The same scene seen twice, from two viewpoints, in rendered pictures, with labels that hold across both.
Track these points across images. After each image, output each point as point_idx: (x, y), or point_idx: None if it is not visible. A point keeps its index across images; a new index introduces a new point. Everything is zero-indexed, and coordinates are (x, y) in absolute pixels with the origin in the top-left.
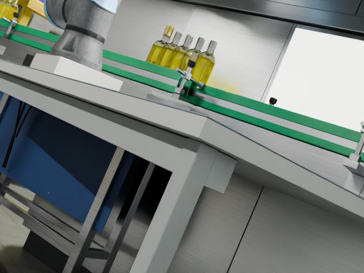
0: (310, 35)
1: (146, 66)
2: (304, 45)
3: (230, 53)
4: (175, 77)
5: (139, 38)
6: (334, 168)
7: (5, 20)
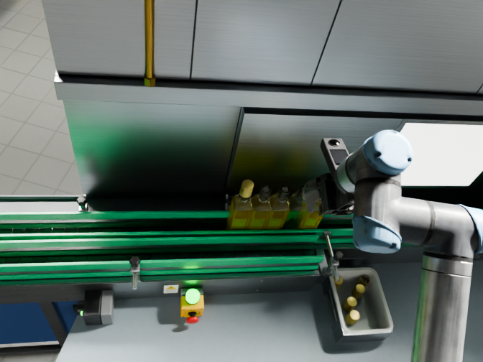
0: (423, 127)
1: (270, 261)
2: (415, 136)
3: (318, 156)
4: (315, 261)
5: (148, 151)
6: None
7: None
